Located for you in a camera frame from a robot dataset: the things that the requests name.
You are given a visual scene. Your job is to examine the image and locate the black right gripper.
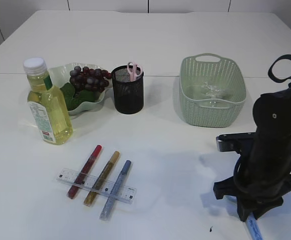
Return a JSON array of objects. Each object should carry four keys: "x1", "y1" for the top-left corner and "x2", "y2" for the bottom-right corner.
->
[{"x1": 213, "y1": 156, "x2": 291, "y2": 222}]

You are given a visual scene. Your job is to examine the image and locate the blue scissors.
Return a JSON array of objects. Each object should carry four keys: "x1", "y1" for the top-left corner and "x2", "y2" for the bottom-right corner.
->
[{"x1": 225, "y1": 194, "x2": 265, "y2": 240}]

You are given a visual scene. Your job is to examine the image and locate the clear plastic sheet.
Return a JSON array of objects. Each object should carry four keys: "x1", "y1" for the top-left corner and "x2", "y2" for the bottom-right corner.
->
[{"x1": 201, "y1": 82, "x2": 227, "y2": 107}]

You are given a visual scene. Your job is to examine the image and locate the red glitter glue pen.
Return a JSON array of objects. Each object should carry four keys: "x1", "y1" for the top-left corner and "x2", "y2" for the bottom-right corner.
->
[{"x1": 67, "y1": 145, "x2": 102, "y2": 199}]

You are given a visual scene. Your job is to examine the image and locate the pink purple scissors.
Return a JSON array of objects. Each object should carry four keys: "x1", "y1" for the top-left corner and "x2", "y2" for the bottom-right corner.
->
[{"x1": 127, "y1": 61, "x2": 143, "y2": 82}]

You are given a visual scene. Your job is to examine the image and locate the red artificial grape bunch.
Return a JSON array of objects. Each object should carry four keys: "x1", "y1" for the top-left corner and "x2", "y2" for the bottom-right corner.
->
[{"x1": 61, "y1": 65, "x2": 112, "y2": 111}]

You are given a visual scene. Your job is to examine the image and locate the yellow tea bottle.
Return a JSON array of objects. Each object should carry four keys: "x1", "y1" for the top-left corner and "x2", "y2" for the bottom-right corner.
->
[{"x1": 23, "y1": 57, "x2": 73, "y2": 145}]

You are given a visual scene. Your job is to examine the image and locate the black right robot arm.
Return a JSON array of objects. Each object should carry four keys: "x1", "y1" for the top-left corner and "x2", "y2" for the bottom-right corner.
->
[{"x1": 213, "y1": 83, "x2": 291, "y2": 221}]

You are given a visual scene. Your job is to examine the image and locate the clear plastic ruler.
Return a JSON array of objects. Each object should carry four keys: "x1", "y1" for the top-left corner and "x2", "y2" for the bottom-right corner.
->
[{"x1": 56, "y1": 168, "x2": 137, "y2": 204}]

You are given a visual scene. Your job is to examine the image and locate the pale green plastic basket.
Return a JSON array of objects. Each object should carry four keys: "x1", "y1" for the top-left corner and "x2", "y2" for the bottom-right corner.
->
[{"x1": 179, "y1": 54, "x2": 246, "y2": 128}]

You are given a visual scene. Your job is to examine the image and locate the silver glitter glue pen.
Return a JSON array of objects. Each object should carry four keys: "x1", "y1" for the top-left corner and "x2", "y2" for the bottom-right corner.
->
[{"x1": 99, "y1": 160, "x2": 132, "y2": 221}]

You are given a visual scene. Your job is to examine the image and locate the gold glitter glue pen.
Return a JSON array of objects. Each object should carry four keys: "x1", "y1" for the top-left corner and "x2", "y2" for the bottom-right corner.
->
[{"x1": 83, "y1": 151, "x2": 120, "y2": 207}]

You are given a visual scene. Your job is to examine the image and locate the black mesh pen holder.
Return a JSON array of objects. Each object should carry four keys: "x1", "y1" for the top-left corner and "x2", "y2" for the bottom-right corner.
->
[{"x1": 111, "y1": 65, "x2": 144, "y2": 115}]

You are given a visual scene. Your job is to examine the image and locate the pale green wavy plate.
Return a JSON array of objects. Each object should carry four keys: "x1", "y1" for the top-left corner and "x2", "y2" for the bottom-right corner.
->
[{"x1": 48, "y1": 62, "x2": 113, "y2": 116}]

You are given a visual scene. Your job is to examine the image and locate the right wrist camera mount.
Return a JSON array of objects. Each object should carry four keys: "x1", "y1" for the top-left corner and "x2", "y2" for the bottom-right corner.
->
[{"x1": 216, "y1": 132, "x2": 255, "y2": 154}]

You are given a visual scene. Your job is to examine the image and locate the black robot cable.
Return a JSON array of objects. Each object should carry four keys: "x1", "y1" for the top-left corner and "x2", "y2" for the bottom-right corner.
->
[{"x1": 267, "y1": 54, "x2": 291, "y2": 85}]

